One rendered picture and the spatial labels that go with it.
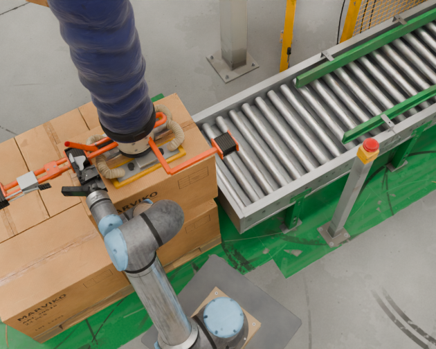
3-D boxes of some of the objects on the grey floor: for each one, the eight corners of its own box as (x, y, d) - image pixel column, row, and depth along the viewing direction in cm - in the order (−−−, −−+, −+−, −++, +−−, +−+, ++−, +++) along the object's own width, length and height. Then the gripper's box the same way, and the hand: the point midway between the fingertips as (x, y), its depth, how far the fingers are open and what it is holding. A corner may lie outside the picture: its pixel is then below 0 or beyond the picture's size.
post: (334, 226, 316) (370, 140, 228) (340, 234, 313) (380, 150, 225) (325, 230, 314) (358, 146, 227) (332, 239, 311) (367, 157, 224)
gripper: (111, 197, 204) (91, 158, 213) (103, 182, 193) (82, 142, 202) (91, 207, 202) (72, 167, 211) (82, 192, 191) (62, 151, 200)
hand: (72, 160), depth 206 cm, fingers closed on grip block, 6 cm apart
